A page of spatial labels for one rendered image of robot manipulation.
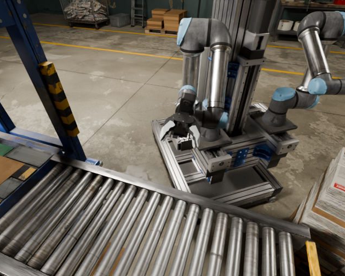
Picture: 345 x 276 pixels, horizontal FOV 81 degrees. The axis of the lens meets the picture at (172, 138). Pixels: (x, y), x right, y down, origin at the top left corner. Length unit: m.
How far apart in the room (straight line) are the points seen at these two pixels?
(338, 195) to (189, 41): 1.02
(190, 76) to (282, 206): 1.51
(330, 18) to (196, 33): 0.72
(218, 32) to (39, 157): 1.16
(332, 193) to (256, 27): 0.90
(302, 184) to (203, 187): 1.06
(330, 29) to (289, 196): 1.42
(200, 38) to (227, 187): 1.24
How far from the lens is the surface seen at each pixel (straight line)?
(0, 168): 1.45
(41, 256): 1.03
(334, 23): 1.44
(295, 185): 2.36
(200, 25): 1.00
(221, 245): 0.93
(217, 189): 1.79
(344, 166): 1.42
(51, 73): 1.22
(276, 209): 2.11
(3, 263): 1.09
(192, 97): 0.65
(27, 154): 1.46
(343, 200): 1.31
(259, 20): 1.21
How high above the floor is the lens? 1.64
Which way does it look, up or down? 41 degrees down
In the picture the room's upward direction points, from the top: straight up
